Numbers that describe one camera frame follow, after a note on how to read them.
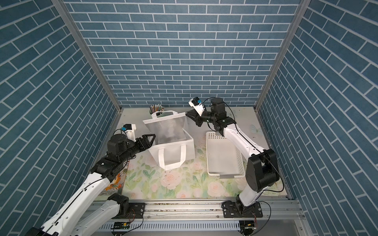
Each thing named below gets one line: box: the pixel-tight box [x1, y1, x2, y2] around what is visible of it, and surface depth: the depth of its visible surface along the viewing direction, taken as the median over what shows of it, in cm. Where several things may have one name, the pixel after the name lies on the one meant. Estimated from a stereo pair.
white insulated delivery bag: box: [142, 110, 196, 171], surface depth 74 cm
